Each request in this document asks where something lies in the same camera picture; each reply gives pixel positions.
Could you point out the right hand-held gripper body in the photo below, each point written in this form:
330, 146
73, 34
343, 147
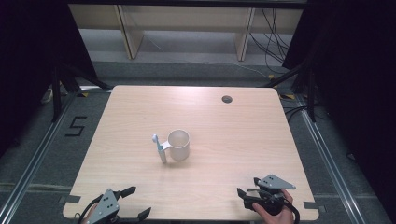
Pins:
274, 183

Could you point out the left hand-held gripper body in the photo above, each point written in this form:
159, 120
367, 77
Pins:
106, 207

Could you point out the light blue toothbrush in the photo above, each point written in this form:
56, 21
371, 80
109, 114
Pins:
157, 142

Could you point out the person's left hand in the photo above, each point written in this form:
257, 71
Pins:
91, 215

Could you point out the person's right hand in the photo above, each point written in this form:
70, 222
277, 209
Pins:
277, 218

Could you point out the grey tape piece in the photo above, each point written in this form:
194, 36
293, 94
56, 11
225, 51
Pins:
71, 199
313, 206

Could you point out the yellow black floor tape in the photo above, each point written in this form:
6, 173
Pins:
82, 94
288, 96

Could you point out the black metal stand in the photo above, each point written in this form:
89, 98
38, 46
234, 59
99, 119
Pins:
56, 96
311, 96

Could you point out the dark curtain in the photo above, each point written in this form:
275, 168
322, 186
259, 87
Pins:
358, 62
28, 46

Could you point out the beige wooden desk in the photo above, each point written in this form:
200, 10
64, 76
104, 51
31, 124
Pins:
186, 18

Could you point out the metal floor rail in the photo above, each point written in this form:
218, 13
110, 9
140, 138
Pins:
34, 161
330, 168

